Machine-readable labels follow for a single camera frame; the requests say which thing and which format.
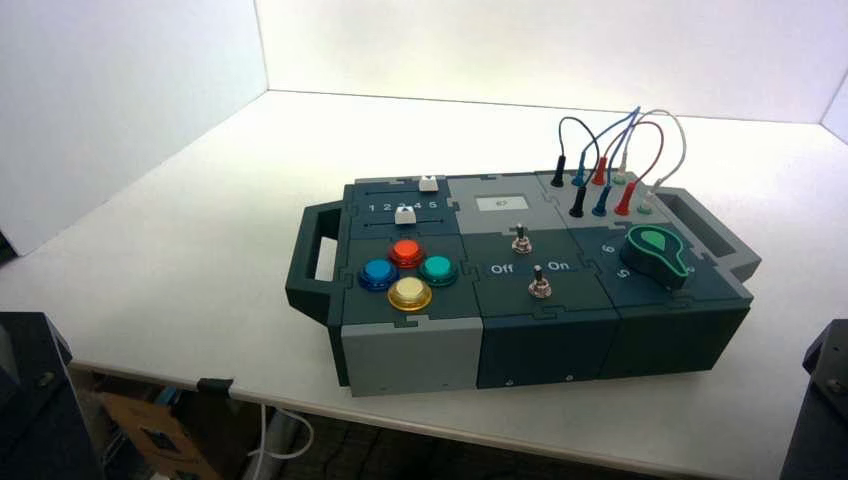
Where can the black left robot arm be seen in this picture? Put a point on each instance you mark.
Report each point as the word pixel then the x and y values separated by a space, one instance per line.
pixel 40 424

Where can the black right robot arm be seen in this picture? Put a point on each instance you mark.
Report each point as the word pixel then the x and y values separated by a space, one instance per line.
pixel 821 424

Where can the red round push button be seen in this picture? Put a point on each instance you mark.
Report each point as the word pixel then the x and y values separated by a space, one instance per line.
pixel 405 252

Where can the white slider knob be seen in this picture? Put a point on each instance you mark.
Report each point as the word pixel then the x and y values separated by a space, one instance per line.
pixel 404 215
pixel 428 183

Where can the green round push button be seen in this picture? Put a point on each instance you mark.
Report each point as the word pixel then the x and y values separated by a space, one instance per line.
pixel 438 270

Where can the yellow round push button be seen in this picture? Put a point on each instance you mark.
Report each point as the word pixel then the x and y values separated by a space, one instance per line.
pixel 409 293

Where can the blue round push button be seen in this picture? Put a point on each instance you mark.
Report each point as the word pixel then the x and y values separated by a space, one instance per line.
pixel 378 273

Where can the small white display screen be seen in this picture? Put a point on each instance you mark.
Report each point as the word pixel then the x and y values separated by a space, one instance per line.
pixel 501 203

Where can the dark green grey control box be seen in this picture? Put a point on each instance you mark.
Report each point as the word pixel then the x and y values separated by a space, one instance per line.
pixel 543 354

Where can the green rotary selector knob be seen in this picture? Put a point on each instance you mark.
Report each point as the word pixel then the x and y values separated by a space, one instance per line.
pixel 652 258

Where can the black table edge clamp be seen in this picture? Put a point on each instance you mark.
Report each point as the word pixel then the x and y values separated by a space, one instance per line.
pixel 214 385

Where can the brown cardboard box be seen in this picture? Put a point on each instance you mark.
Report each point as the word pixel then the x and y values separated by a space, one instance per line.
pixel 156 437

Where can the metal toggle switch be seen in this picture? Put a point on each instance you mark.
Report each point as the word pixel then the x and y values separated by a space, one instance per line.
pixel 522 242
pixel 540 285

